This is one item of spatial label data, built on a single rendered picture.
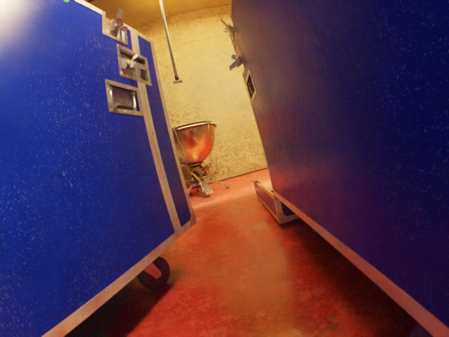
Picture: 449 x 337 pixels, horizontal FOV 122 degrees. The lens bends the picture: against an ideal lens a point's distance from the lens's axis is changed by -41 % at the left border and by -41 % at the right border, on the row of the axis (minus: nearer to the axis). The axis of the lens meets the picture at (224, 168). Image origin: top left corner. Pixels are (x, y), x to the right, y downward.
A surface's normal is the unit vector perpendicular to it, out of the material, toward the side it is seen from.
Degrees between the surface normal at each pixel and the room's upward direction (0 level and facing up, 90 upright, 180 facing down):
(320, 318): 0
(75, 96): 90
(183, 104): 90
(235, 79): 90
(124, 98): 90
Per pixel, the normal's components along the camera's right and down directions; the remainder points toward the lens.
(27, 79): 0.93, -0.22
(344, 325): -0.25, -0.97
